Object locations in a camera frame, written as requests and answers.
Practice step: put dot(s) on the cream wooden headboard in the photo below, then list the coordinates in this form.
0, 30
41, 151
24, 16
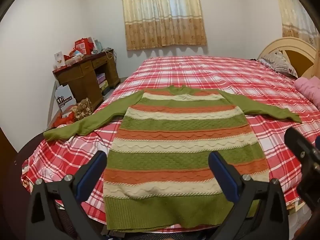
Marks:
282, 43

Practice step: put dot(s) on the brown wooden desk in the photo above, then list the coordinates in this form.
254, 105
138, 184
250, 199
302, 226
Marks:
82, 77

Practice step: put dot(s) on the brown floral cloth bundle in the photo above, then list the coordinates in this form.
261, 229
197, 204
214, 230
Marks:
83, 108

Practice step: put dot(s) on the bed with red plaid sheet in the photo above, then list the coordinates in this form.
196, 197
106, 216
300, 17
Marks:
200, 72

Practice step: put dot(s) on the narrow beige patterned curtain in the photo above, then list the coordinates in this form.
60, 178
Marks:
295, 17

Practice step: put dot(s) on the stacked boxes in desk niche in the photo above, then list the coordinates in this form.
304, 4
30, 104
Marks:
102, 81

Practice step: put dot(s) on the red plastic bag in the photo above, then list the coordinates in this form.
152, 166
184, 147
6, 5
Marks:
62, 120

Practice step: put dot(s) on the green orange striped knit sweater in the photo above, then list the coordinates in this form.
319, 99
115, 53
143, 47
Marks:
175, 142

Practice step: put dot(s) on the grey metal bar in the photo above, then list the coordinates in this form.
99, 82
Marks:
53, 97

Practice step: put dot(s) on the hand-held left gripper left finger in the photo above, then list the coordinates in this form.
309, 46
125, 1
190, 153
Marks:
90, 177

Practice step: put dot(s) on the white card box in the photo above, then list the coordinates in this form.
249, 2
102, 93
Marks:
59, 60

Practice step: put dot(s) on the grey patterned pillow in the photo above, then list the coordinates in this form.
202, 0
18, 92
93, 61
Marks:
277, 61

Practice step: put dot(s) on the red and white gift boxes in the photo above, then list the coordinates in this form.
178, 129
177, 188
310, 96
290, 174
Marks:
73, 59

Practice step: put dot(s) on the red boxes clutter on desk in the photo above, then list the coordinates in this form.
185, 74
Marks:
83, 45

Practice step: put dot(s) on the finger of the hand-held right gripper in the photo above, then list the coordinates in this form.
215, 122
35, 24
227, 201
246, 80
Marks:
297, 145

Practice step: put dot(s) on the white paper bag dark print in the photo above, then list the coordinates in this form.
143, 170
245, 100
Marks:
64, 97

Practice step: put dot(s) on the wide beige patterned curtain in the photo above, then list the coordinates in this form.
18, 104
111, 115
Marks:
162, 17

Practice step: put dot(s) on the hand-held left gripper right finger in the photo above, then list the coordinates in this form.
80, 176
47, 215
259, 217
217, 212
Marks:
222, 175

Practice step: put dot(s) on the pink padded garment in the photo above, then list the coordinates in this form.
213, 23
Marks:
308, 90

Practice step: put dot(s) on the pale blue bag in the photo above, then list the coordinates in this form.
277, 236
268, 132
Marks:
98, 45

